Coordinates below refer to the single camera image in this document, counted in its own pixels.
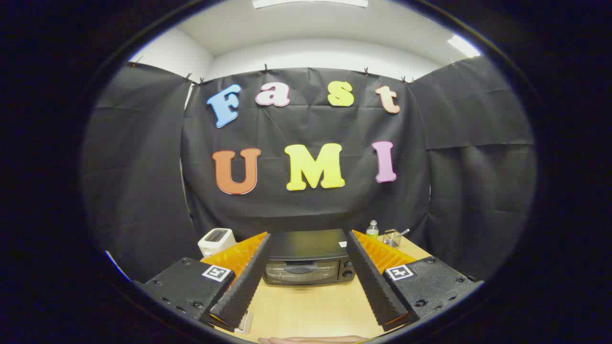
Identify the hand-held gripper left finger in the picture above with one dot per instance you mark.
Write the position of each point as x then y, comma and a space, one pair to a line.
241, 286

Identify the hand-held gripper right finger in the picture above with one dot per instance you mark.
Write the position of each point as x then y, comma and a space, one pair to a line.
375, 286

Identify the black toaster oven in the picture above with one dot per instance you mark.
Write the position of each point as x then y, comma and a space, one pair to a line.
306, 244

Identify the white bread toaster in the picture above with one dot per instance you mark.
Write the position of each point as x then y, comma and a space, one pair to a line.
215, 241

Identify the green label drink bottle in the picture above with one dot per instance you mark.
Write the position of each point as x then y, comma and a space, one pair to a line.
372, 231

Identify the small ceiling light panel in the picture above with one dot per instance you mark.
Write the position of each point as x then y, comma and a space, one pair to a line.
464, 46

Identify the long ceiling light panel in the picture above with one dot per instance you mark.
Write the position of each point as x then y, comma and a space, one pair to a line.
311, 3

